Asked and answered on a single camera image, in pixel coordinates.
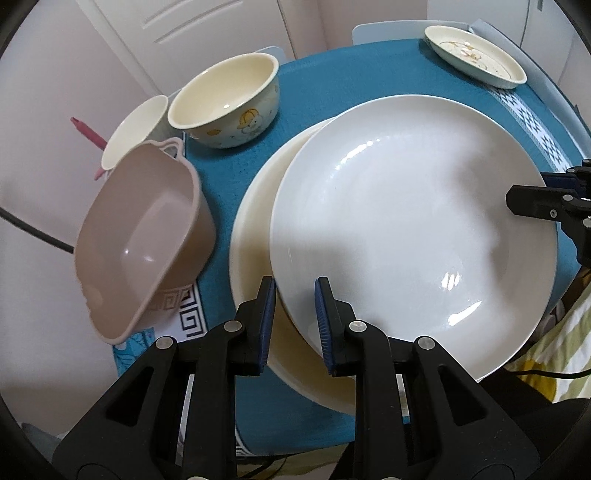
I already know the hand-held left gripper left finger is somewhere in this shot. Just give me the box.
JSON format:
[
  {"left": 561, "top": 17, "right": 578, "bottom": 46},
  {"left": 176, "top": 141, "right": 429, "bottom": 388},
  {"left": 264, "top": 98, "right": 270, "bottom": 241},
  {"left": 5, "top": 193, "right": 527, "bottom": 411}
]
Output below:
[{"left": 52, "top": 276, "right": 278, "bottom": 480}]

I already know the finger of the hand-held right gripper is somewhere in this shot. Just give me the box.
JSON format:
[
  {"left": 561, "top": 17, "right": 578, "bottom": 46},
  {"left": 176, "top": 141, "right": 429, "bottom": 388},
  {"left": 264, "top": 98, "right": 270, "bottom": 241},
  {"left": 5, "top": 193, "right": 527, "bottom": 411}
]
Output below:
[
  {"left": 541, "top": 159, "right": 591, "bottom": 190},
  {"left": 506, "top": 184, "right": 591, "bottom": 266}
]

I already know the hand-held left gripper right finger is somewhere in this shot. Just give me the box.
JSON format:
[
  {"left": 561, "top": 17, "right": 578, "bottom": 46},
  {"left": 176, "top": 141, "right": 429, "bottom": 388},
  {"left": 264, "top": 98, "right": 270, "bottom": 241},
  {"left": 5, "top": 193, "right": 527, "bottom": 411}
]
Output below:
[{"left": 314, "top": 277, "right": 541, "bottom": 480}]

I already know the large cream plate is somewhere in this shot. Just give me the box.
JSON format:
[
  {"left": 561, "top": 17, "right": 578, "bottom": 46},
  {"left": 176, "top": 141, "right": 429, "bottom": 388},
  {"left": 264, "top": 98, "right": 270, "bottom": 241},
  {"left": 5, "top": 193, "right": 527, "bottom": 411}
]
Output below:
[{"left": 229, "top": 117, "right": 411, "bottom": 418}]

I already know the large white plate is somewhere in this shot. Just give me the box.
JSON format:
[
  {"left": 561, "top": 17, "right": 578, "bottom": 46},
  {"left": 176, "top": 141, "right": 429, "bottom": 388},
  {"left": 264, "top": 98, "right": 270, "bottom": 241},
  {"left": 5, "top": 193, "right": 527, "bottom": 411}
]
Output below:
[{"left": 269, "top": 95, "right": 559, "bottom": 384}]

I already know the floral cream plate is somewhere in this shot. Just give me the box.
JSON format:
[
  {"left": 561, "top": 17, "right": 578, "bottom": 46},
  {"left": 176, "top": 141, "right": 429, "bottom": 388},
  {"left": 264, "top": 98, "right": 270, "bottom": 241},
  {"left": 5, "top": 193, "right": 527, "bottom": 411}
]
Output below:
[{"left": 424, "top": 25, "right": 528, "bottom": 90}]

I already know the pink plastic basin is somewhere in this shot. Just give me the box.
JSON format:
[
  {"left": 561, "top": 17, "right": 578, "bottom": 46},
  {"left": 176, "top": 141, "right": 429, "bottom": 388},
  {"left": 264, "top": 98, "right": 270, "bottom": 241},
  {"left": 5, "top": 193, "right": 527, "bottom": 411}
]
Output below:
[{"left": 74, "top": 137, "right": 217, "bottom": 344}]

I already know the yellow-green striped blanket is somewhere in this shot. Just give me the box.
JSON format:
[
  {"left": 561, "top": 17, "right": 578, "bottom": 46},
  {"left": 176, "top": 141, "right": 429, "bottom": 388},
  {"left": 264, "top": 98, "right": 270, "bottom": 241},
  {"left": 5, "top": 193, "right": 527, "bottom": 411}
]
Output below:
[{"left": 505, "top": 265, "right": 591, "bottom": 407}]

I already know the cream bowl with cartoon print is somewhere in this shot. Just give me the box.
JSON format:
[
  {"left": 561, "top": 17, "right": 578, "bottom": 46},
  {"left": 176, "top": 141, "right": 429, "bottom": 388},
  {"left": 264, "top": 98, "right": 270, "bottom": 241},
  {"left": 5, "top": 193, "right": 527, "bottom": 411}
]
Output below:
[{"left": 167, "top": 52, "right": 281, "bottom": 149}]

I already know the teal tablecloth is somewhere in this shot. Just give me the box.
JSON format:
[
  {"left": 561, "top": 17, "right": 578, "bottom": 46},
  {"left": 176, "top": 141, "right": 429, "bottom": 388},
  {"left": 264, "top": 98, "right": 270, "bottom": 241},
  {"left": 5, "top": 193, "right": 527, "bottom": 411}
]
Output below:
[{"left": 111, "top": 34, "right": 591, "bottom": 457}]

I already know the small white bowl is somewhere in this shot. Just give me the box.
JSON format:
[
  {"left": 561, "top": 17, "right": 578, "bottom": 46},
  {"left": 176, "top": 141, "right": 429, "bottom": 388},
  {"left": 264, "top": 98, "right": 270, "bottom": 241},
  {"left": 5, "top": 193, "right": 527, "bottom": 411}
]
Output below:
[{"left": 100, "top": 95, "right": 169, "bottom": 171}]

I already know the pink plastic stick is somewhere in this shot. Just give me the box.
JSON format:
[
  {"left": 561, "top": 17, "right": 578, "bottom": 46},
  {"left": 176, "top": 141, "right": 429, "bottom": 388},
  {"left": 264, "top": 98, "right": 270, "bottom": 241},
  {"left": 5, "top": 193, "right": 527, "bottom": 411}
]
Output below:
[{"left": 70, "top": 117, "right": 109, "bottom": 181}]

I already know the white panel door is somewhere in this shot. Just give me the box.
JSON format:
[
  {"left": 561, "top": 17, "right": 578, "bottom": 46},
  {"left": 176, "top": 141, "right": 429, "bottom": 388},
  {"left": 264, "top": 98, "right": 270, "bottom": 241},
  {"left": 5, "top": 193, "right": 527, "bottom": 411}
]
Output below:
[{"left": 88, "top": 0, "right": 430, "bottom": 97}]

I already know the thin black cable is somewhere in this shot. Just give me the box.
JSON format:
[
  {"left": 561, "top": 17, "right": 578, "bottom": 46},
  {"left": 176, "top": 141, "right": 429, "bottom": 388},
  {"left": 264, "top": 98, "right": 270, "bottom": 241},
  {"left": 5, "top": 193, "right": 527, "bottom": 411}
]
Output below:
[{"left": 508, "top": 360, "right": 591, "bottom": 381}]

